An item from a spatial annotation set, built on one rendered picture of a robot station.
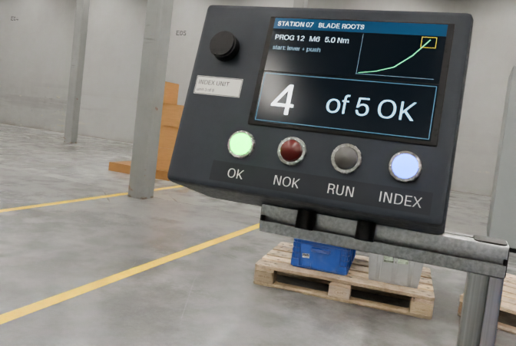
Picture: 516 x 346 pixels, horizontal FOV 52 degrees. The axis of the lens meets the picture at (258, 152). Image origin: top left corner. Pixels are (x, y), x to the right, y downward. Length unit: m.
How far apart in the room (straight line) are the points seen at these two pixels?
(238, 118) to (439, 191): 0.19
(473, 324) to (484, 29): 12.84
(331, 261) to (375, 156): 3.27
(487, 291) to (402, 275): 3.19
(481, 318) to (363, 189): 0.17
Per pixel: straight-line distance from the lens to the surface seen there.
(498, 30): 13.30
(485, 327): 0.54
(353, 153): 0.46
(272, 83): 0.50
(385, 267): 3.70
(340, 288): 3.64
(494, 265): 0.52
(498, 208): 6.43
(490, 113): 13.06
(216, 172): 0.50
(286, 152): 0.47
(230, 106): 0.51
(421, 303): 3.63
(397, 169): 0.45
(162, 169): 8.70
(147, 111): 6.56
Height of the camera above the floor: 1.14
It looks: 4 degrees down
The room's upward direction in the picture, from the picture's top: 7 degrees clockwise
